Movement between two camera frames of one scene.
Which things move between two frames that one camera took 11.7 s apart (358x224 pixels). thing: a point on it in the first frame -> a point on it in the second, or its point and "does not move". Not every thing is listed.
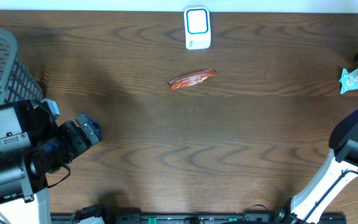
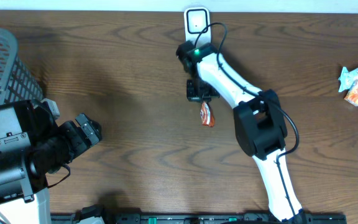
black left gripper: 84,130 does not move
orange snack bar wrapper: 191,79 -> 206,115
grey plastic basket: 4,76 does not move
